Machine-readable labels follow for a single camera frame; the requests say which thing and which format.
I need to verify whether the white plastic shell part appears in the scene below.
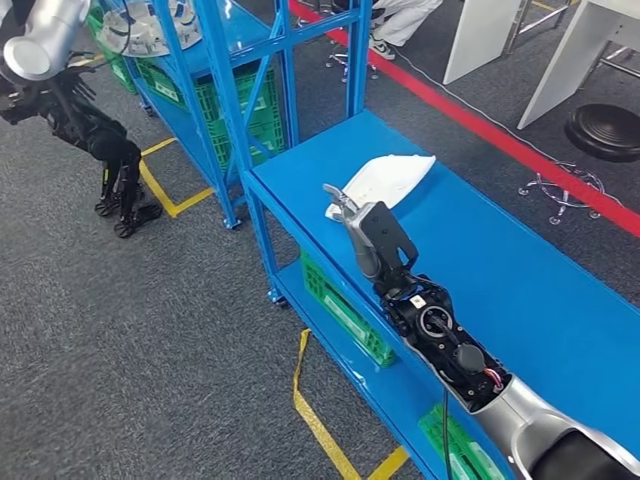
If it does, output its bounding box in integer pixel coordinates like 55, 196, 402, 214
325, 153, 437, 221

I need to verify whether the silver wheel hubcap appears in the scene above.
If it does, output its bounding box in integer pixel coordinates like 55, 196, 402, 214
97, 0, 204, 58

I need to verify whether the blue metal shelf rack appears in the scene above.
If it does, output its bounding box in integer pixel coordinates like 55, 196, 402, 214
87, 0, 301, 230
192, 0, 640, 480

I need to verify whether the neighbouring robot black foot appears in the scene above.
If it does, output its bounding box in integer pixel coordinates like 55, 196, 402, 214
94, 195, 146, 219
113, 203, 164, 240

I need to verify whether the person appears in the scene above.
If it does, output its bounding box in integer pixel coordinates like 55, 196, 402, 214
367, 0, 445, 62

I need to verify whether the long red barrier belt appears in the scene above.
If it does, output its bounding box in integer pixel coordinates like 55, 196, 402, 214
290, 0, 640, 240

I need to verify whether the white desk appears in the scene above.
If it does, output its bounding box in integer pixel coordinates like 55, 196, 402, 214
442, 0, 640, 130

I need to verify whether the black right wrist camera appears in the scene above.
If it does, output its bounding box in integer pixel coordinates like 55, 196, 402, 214
359, 200, 420, 273

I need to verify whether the white floor cable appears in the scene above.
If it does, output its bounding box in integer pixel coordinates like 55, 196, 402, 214
395, 49, 626, 207

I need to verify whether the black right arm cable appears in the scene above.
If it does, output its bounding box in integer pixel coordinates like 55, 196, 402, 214
442, 387, 454, 480

